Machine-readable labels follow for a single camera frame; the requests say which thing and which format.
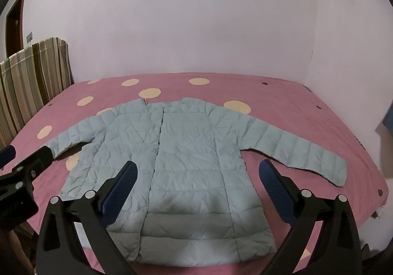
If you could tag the grey wall switch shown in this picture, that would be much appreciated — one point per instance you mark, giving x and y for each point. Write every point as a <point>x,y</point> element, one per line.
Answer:
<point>29,36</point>

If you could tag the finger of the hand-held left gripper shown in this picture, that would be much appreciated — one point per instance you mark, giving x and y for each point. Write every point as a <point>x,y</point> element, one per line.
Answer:
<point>6,156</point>
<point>35,161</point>

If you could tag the light blue puffer jacket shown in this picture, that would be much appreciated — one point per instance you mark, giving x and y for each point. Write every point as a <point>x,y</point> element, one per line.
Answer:
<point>190,170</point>

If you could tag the blue cloth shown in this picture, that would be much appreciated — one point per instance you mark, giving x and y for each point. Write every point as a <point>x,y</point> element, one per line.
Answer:
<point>388,121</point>

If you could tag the person's left forearm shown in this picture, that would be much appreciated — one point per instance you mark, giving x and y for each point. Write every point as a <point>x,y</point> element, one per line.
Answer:
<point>17,250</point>

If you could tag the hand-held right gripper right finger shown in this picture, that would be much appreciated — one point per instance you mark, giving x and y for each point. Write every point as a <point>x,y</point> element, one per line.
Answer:
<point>276,192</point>

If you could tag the striped cloth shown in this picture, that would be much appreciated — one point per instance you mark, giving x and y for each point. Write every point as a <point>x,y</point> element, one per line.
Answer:
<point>30,78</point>

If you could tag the brown wooden door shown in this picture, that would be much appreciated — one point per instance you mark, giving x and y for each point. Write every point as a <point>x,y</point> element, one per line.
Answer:
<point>15,23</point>

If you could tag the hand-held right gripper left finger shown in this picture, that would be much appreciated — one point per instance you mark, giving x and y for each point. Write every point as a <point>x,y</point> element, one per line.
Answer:
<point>120,192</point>

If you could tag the pink dotted bed sheet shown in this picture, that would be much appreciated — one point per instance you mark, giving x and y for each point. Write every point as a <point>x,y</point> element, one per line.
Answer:
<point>276,94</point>

